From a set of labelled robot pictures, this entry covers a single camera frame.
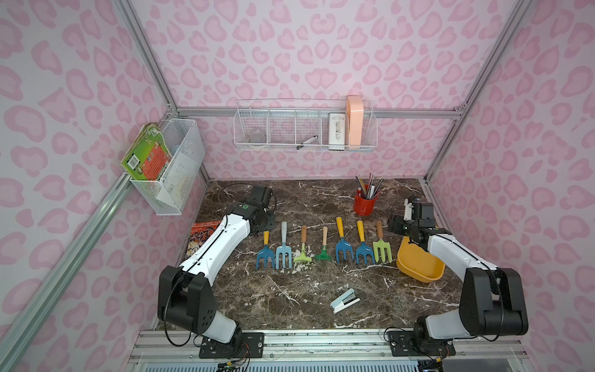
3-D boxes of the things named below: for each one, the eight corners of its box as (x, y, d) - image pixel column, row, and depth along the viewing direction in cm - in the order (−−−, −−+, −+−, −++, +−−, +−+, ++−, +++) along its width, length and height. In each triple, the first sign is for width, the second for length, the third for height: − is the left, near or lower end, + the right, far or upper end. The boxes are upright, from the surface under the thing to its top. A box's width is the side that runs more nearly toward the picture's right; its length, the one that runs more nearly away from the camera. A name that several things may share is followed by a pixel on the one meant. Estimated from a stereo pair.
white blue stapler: (334, 314, 81) (334, 312, 79) (328, 302, 84) (328, 300, 81) (358, 301, 84) (359, 299, 82) (352, 290, 86) (353, 287, 84)
